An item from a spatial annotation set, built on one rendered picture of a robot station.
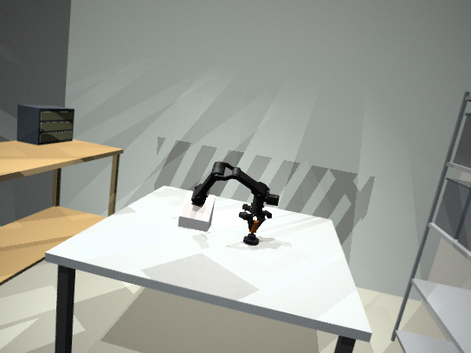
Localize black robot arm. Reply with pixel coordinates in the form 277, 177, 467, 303
191, 162, 280, 207

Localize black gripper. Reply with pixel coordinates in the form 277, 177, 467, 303
238, 202, 272, 231

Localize orange knob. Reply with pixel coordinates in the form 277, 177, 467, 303
249, 220, 258, 233

